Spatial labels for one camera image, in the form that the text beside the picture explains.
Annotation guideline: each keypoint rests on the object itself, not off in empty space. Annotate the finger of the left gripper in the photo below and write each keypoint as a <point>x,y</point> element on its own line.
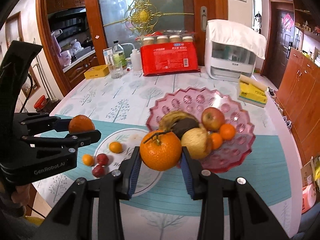
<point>36,123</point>
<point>32,145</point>

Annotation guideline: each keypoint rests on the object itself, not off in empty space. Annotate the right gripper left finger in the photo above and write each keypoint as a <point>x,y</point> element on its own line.
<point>126,176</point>

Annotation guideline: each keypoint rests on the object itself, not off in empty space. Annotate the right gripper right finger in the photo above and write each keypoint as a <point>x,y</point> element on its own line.
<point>196,179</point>

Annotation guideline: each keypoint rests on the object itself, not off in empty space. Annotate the bruised yellow pear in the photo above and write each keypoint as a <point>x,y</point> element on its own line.
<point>198,143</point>

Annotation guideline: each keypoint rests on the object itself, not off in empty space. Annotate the large orange with stem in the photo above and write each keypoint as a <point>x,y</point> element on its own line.
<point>160,150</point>

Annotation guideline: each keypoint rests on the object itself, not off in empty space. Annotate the dark brown avocado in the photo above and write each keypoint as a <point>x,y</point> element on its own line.
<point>184,125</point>

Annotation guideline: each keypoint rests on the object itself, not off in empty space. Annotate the spotted yellow banana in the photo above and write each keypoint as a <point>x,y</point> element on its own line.
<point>168,120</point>

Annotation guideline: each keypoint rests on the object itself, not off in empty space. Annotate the red apple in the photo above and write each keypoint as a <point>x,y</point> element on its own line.
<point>212,119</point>

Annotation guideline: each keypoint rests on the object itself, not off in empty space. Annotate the small orange tangerine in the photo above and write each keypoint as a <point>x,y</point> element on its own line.
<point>88,160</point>

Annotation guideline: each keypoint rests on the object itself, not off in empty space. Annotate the small red strawberry-like fruit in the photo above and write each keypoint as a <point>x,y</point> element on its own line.
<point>98,171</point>

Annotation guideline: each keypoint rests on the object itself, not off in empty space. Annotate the small orange near text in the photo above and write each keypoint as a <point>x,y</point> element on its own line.
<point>115,147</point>

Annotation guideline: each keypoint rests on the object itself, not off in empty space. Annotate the pink plastic fruit bowl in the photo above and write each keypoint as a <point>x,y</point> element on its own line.
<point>194,101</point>

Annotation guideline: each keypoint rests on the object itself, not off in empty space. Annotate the yellow flat box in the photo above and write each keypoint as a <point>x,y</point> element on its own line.
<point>96,72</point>

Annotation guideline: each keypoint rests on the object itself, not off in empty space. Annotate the clear drinking glass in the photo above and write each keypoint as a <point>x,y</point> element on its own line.
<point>116,69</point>

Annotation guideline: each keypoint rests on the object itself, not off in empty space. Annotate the clear plastic bottle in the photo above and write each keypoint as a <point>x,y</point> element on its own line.
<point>119,54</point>

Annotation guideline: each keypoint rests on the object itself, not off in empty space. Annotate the yellow tissue pack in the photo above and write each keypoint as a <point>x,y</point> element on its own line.
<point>251,91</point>

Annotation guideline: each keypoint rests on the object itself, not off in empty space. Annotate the white squeeze bottle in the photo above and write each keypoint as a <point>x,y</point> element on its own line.
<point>136,60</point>

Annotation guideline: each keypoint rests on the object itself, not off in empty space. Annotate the red paper cup package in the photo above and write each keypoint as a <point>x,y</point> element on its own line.
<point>168,53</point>

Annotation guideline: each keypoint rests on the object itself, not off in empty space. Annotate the wooden cabinet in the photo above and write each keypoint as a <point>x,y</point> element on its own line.
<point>298,96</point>

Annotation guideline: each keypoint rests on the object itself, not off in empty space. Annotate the white countertop appliance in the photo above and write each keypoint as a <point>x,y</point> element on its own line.
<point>227,63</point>

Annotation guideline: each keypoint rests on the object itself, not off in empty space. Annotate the glass sliding door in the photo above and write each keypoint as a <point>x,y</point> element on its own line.
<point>127,20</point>

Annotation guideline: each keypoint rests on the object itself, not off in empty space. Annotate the white cloth cover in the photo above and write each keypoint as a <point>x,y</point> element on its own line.
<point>236,34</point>

